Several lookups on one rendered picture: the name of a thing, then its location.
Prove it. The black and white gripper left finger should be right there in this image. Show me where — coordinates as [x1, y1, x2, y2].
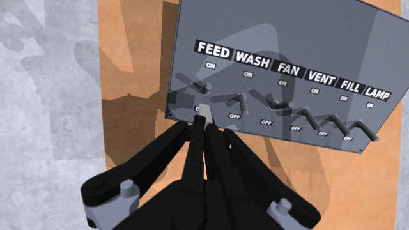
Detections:
[81, 103, 206, 230]

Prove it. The grey switch panel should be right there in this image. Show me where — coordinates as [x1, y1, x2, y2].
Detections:
[164, 0, 409, 154]

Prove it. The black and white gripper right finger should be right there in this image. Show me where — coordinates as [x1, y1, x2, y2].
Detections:
[204, 104, 321, 230]

